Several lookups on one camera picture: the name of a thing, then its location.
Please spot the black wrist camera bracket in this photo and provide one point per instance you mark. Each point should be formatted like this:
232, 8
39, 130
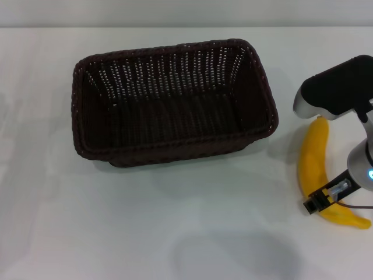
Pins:
316, 202

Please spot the yellow banana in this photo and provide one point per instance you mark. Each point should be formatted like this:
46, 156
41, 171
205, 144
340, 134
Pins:
314, 154

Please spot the dark brown woven basket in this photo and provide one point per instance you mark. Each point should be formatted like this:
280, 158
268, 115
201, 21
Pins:
175, 122

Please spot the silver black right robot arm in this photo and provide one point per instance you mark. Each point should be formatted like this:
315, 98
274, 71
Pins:
335, 84

